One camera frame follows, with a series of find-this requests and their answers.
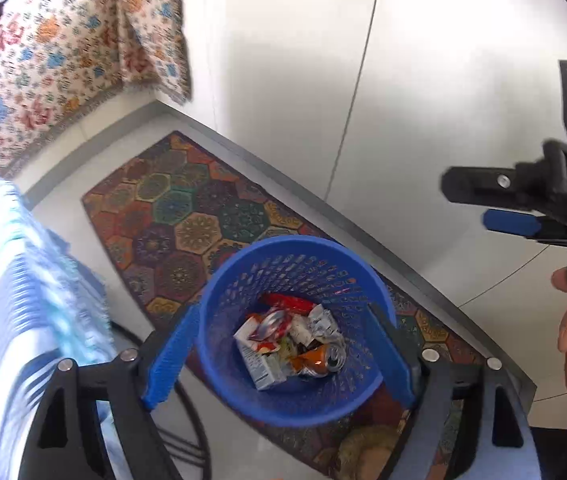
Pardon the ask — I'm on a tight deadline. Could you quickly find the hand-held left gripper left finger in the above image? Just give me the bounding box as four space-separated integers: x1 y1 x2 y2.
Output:
20 304 201 480

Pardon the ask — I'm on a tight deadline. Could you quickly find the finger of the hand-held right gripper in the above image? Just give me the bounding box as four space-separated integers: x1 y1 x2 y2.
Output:
441 160 547 211
482 210 567 256

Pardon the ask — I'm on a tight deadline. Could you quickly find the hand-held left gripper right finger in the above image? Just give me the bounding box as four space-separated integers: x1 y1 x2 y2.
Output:
366 305 541 480

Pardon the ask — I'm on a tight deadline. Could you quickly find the blue plastic basket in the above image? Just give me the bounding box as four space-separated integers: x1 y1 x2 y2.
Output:
197 235 398 428

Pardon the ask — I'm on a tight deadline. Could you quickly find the orange drink can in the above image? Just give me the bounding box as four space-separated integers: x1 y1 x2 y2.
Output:
296 342 348 378

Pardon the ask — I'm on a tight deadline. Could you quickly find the silver foil packet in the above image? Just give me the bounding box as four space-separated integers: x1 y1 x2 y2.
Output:
293 305 341 343

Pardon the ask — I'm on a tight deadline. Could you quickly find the white green drink carton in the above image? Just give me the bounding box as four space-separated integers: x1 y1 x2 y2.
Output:
233 315 287 392

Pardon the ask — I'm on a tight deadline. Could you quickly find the red white packet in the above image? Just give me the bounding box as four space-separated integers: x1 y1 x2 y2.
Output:
256 310 294 343

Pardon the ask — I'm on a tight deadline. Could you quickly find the clear printed plastic wrapper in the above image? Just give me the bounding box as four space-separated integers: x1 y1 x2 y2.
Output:
276 337 304 366

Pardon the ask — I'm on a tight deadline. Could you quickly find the red plastic bag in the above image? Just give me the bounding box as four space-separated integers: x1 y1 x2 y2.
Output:
263 292 317 316

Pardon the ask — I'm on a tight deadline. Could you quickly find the hexagon patterned rug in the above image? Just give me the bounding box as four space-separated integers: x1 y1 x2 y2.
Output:
80 131 484 478

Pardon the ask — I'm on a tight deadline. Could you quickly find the blue striped tablecloth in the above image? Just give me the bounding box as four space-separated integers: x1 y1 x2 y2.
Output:
0 177 116 480

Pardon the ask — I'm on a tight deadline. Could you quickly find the wide floral patterned cloth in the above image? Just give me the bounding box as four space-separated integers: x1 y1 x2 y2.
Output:
0 0 129 188

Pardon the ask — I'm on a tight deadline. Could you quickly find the narrow floral patterned cloth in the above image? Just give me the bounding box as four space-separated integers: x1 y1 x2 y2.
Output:
113 0 193 106

